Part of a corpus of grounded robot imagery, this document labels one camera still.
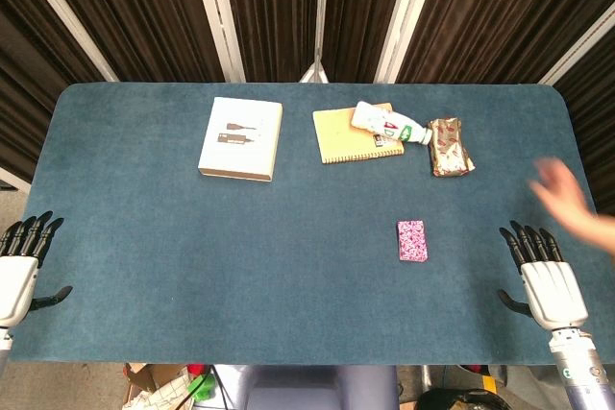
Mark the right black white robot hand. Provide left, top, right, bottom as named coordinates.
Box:
left=496, top=220, right=590, bottom=332

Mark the bare human hand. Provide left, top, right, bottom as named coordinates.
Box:
left=528, top=157, right=602, bottom=239

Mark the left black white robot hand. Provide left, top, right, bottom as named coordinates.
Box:
left=0, top=210, right=74, bottom=329

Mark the pink patterned card deck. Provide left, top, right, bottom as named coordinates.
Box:
left=396, top=220, right=429, bottom=263

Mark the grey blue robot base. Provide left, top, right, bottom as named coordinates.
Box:
left=238, top=364, right=401, bottom=410

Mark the bare human forearm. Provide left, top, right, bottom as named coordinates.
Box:
left=578, top=211, right=615, bottom=258

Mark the dark brown curtain panel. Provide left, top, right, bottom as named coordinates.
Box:
left=396, top=0, right=615, bottom=84
left=551, top=37, right=615, bottom=217
left=0, top=0, right=112, bottom=183
left=29, top=0, right=226, bottom=84
left=324, top=0, right=412, bottom=84
left=218, top=0, right=322, bottom=84

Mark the gold foil snack package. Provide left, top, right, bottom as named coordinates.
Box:
left=427, top=117, right=478, bottom=179

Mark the black plastic bag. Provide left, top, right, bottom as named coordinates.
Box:
left=414, top=386, right=511, bottom=410

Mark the open brown cardboard box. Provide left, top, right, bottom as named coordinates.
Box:
left=121, top=362, right=195, bottom=410

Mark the white plastic drink bottle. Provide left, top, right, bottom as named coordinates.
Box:
left=351, top=100, right=432, bottom=147

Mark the green plastic object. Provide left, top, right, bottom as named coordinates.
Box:
left=186, top=373, right=215, bottom=402

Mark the blue felt table cover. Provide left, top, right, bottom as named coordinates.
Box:
left=8, top=82, right=615, bottom=366

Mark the yellow spiral notebook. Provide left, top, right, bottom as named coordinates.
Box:
left=312, top=102, right=406, bottom=165

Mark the white flat cardboard box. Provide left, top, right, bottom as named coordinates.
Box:
left=197, top=96, right=284, bottom=184

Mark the white metal frame post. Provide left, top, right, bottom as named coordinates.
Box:
left=537, top=4, right=615, bottom=85
left=8, top=0, right=120, bottom=84
left=187, top=0, right=247, bottom=84
left=299, top=0, right=332, bottom=84
left=376, top=0, right=430, bottom=84

